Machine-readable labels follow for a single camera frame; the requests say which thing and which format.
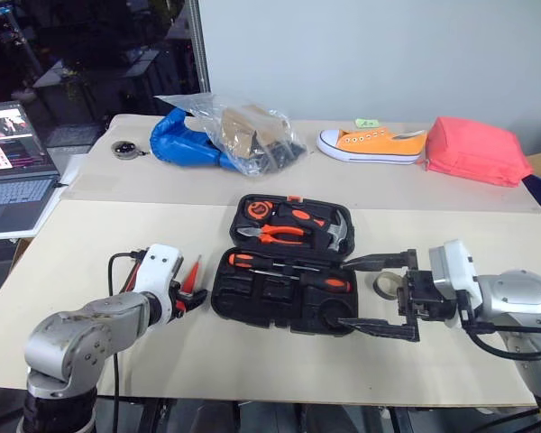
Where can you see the green sticky note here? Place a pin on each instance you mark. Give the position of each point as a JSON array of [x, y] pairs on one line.
[[366, 122]]

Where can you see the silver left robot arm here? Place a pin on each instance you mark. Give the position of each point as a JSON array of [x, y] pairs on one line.
[[72, 334]]

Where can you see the blue plastic bag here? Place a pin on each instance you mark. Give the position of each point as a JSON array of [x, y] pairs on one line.
[[180, 144]]

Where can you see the black plastic tool case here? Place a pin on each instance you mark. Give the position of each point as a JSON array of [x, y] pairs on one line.
[[275, 306]]

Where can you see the clear plastic bag with parts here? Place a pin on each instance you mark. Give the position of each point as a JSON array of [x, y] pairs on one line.
[[252, 135]]

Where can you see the orange black tape measure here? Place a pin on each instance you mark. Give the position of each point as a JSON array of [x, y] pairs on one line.
[[258, 210]]

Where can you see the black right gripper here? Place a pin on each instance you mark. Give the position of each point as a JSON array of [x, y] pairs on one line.
[[421, 295]]

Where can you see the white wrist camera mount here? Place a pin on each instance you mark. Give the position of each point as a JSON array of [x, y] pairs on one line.
[[155, 270], [451, 266]]

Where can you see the orange canvas sneaker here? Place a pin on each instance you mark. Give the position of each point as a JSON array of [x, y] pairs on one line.
[[374, 144]]

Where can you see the black metal table frame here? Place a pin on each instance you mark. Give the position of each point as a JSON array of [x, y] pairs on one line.
[[306, 417]]

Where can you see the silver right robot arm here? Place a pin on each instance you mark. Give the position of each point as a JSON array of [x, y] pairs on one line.
[[518, 293]]

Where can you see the coral red fabric pouch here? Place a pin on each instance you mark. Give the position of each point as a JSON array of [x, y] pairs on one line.
[[473, 151]]

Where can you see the grey background desk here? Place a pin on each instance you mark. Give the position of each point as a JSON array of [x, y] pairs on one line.
[[54, 79]]

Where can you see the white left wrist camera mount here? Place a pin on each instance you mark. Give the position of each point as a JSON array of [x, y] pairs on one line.
[[155, 270]]

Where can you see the silver aluminium post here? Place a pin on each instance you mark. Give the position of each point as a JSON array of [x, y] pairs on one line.
[[201, 45]]

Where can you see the grey tape roll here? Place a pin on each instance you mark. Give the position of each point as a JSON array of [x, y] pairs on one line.
[[381, 288]]

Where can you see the grey laptop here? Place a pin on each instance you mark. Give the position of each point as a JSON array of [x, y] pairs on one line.
[[13, 189]]

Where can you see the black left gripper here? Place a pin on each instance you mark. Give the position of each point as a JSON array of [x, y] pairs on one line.
[[180, 297]]

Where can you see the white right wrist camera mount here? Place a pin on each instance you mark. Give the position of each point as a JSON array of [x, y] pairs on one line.
[[451, 266]]

